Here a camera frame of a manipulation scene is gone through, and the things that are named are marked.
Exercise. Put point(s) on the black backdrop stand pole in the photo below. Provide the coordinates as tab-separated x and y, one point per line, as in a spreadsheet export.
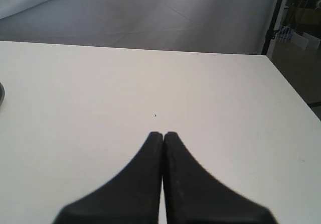
271	32

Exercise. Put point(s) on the white board on floor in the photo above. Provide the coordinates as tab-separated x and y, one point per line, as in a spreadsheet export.
305	41

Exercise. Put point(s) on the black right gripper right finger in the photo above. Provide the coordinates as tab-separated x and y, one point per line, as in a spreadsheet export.
193	195

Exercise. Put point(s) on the white wire rack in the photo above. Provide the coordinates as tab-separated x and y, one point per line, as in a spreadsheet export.
283	34

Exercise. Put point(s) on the round stainless steel plate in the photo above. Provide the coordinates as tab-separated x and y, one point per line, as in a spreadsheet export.
2	93

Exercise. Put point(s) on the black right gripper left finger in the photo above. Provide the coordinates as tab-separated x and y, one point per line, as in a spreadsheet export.
132	196

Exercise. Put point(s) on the grey backdrop cloth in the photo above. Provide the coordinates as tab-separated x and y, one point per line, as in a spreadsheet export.
216	26

